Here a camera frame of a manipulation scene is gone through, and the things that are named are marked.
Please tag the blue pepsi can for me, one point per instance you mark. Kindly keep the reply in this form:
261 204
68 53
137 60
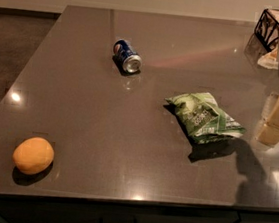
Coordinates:
127 56

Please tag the white napkin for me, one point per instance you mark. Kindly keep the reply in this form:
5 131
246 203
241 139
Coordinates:
269 60

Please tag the green chip bag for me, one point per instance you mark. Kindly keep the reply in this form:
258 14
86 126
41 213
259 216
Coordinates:
203 119

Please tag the orange fruit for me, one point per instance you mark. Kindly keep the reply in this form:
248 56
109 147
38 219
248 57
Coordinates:
33 155

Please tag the black wire basket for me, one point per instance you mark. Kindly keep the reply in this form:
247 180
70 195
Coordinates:
267 29

